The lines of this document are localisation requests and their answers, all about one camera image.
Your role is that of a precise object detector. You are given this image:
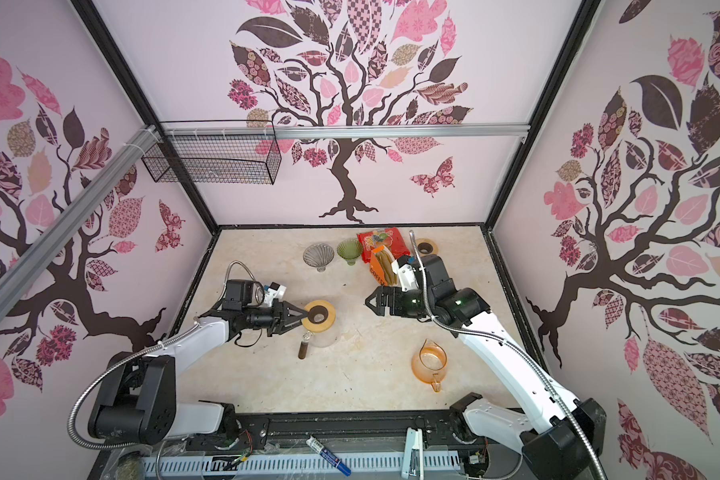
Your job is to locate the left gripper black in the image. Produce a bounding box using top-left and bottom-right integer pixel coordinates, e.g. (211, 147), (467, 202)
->
(243, 298), (309, 337)

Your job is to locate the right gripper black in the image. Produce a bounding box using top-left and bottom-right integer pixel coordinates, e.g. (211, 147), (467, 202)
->
(365, 287), (434, 317)

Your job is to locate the orange coffee filter pack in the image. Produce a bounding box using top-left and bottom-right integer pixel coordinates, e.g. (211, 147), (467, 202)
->
(370, 245), (398, 287)

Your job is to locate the clear glass carafe brown handle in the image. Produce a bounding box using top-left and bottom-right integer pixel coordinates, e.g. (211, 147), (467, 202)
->
(297, 328), (339, 360)

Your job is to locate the clear ribbed glass dripper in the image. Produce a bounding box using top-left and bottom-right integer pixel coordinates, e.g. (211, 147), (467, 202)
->
(302, 243), (335, 272)

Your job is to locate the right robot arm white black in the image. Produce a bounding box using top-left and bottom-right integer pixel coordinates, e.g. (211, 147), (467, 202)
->
(365, 255), (607, 479)

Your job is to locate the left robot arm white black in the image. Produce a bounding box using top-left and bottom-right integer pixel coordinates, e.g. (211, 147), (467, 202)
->
(67, 280), (308, 449)

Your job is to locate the green glass dripper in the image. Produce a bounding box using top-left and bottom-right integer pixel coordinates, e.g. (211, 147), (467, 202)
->
(336, 238), (363, 266)

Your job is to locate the red snack bag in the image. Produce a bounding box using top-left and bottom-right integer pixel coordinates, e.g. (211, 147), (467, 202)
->
(357, 227), (410, 264)

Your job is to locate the orange glass pitcher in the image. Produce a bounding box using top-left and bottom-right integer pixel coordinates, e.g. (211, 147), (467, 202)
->
(411, 339), (448, 392)

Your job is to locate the blue white marker pen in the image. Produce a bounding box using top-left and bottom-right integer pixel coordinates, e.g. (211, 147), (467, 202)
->
(306, 436), (351, 477)

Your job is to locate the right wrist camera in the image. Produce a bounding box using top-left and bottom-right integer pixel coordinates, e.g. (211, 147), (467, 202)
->
(392, 255), (419, 292)

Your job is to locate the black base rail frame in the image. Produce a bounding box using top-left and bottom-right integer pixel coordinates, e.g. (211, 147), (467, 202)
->
(106, 395), (524, 479)

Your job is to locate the white slotted cable duct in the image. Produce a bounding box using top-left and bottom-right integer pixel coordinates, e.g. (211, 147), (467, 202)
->
(143, 451), (461, 479)

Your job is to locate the black wire basket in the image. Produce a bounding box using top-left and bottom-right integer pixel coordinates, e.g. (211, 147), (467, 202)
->
(141, 119), (283, 185)

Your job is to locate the back aluminium rail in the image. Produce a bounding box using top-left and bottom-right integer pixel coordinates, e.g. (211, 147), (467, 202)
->
(163, 123), (530, 140)

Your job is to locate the aluminium rail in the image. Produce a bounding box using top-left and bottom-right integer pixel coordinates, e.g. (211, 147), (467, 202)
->
(0, 126), (159, 322)
(163, 123), (530, 140)

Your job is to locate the left aluminium rail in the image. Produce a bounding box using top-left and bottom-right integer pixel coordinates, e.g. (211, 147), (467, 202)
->
(0, 126), (159, 322)

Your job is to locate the right metal conduit cable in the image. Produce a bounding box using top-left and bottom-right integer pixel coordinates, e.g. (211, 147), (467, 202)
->
(409, 229), (608, 480)

